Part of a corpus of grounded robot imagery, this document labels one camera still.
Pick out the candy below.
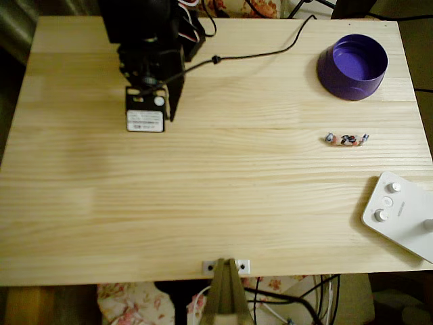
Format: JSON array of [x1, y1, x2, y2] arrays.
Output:
[[323, 132, 370, 148]]

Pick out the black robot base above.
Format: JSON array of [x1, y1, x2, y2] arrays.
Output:
[[181, 13, 207, 64]]

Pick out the purple bowl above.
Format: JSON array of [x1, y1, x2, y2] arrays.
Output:
[[316, 33, 390, 102]]

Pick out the floral cloth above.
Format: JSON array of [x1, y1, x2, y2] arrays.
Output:
[[97, 276, 309, 325], [199, 0, 281, 18]]

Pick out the grey curtain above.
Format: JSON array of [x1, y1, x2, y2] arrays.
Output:
[[0, 0, 102, 65]]

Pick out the black tripod stand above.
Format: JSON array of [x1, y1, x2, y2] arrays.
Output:
[[287, 0, 339, 18]]

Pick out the dark furniture piece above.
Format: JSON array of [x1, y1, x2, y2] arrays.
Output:
[[331, 0, 377, 20]]

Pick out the white lamp base with knobs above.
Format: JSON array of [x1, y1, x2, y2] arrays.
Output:
[[361, 171, 433, 264]]

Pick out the black camera box white label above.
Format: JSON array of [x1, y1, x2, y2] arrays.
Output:
[[125, 86, 166, 133]]

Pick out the red white servo wires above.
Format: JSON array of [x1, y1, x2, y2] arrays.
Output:
[[177, 0, 200, 43]]

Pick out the black camera cable with ferrite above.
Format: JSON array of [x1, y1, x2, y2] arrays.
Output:
[[141, 14, 317, 95]]

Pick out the thin black looped cable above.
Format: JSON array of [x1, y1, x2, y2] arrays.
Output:
[[202, 0, 217, 37]]

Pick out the white metal bracket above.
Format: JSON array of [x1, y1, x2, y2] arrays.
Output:
[[202, 259, 252, 274]]

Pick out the olive camera stand post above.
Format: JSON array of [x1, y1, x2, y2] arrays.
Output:
[[199, 257, 254, 325]]

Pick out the white cable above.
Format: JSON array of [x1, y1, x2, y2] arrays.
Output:
[[187, 286, 212, 325]]

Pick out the thick black cable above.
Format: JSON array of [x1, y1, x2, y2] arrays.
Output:
[[243, 286, 324, 325]]

